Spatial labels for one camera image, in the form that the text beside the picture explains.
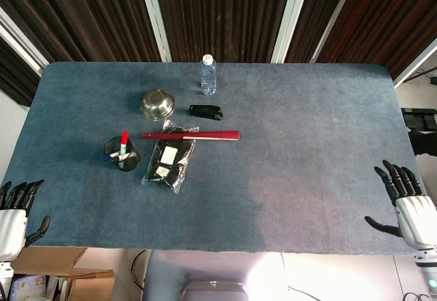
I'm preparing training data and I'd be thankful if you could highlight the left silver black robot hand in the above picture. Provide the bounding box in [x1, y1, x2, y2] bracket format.
[0, 179, 51, 261]

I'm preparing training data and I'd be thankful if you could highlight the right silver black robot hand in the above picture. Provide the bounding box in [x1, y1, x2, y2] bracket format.
[364, 159, 437, 250]

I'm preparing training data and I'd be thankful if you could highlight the small white tube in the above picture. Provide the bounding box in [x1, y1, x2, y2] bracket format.
[101, 149, 122, 163]

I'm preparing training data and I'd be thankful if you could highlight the black mesh pen holder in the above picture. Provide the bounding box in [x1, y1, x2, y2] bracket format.
[103, 136, 141, 171]

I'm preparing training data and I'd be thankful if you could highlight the red capped marker pen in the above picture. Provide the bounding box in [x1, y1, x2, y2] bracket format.
[119, 130, 130, 155]

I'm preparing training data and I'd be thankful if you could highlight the brown cardboard box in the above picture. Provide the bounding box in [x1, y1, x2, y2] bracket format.
[10, 246, 115, 301]

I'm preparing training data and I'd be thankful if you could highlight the black equipment box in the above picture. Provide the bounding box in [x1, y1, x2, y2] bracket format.
[400, 107, 437, 132]

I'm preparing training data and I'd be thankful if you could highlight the blue table cloth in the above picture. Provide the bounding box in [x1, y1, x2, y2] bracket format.
[0, 61, 432, 257]

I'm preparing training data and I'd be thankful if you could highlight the black item in plastic bag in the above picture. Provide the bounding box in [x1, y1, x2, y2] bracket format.
[140, 119, 201, 195]

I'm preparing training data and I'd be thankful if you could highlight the stainless steel bowl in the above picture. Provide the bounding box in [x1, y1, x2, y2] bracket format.
[139, 89, 177, 121]

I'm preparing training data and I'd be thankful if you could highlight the grey robot torso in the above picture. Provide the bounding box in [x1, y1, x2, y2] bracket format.
[143, 249, 288, 301]

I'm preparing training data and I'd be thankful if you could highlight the red folded hand fan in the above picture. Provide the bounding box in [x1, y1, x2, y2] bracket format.
[142, 130, 241, 142]

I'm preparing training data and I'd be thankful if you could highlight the black stapler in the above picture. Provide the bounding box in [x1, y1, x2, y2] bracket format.
[188, 104, 224, 121]

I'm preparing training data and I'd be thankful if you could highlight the clear plastic water bottle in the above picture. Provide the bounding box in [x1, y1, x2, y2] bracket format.
[199, 54, 218, 96]

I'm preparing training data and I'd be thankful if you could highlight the black floor cable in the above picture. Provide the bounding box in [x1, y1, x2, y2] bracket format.
[130, 249, 152, 292]

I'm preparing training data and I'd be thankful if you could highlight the white aluminium frame post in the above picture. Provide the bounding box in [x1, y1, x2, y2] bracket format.
[0, 7, 51, 77]
[309, 0, 360, 63]
[392, 37, 437, 89]
[137, 0, 172, 63]
[270, 0, 313, 63]

